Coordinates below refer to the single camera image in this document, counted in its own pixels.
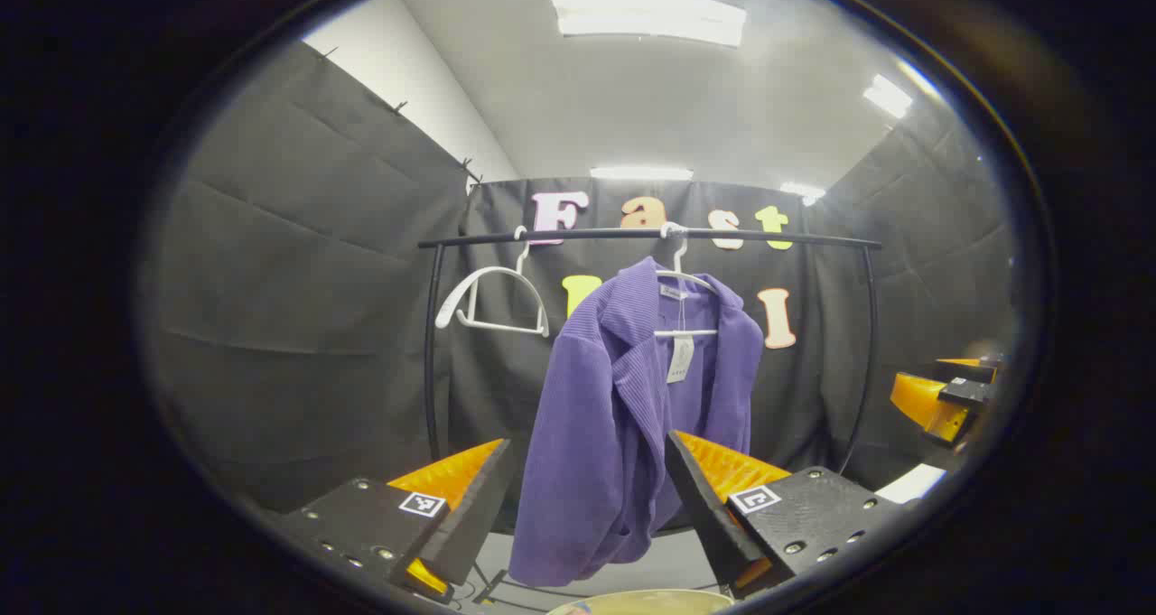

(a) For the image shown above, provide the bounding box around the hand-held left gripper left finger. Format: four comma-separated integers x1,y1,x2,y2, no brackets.
262,438,514,605

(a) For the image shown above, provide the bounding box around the small ceiling light panel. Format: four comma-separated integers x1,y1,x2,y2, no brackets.
862,73,915,119
590,166,695,182

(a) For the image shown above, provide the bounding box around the purple corduroy jacket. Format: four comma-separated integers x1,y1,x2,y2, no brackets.
508,256,766,589

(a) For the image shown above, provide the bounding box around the white wire clothes hanger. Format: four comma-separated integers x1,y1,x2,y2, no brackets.
434,226,551,339
652,222,723,338

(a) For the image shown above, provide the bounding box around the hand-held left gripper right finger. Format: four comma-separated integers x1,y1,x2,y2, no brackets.
664,429,909,600

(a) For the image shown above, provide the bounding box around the large ceiling light panel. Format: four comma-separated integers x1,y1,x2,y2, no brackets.
549,0,748,49

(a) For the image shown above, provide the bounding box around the white flat board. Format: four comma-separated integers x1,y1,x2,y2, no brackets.
874,462,947,505

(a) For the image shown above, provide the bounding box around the black metal clothes rack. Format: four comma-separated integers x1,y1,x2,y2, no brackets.
417,227,884,598

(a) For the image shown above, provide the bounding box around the beige laundry hamper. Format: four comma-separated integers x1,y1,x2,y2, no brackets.
545,588,734,615

